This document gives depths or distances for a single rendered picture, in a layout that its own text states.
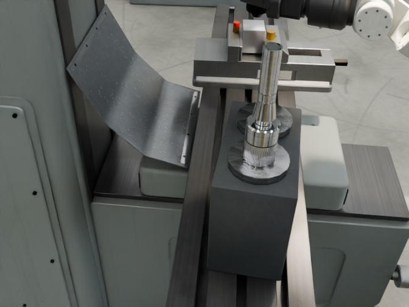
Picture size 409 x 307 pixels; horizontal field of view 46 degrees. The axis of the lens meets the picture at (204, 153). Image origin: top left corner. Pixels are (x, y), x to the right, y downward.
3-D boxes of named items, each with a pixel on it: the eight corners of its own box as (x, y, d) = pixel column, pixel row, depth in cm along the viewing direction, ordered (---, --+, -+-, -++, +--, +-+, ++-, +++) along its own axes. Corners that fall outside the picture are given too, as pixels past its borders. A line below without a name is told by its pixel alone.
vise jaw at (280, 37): (283, 39, 127) (285, 25, 124) (287, 63, 117) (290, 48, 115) (260, 38, 127) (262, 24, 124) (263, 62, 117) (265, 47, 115)
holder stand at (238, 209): (287, 187, 94) (304, 101, 81) (281, 282, 77) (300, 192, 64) (226, 179, 95) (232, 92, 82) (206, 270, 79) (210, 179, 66)
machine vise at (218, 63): (323, 63, 132) (331, 25, 125) (332, 92, 120) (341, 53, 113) (195, 57, 132) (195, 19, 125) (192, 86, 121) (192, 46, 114)
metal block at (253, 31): (261, 42, 124) (263, 20, 120) (262, 53, 119) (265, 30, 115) (241, 41, 124) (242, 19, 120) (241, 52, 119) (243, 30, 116)
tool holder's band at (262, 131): (238, 127, 66) (238, 122, 65) (258, 113, 69) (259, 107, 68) (266, 142, 64) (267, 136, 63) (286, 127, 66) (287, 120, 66)
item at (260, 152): (235, 158, 70) (238, 127, 66) (255, 143, 72) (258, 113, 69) (262, 173, 67) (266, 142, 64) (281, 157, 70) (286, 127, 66)
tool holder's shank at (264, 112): (246, 121, 65) (254, 46, 58) (260, 111, 67) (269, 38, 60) (266, 131, 64) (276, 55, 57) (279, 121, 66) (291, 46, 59)
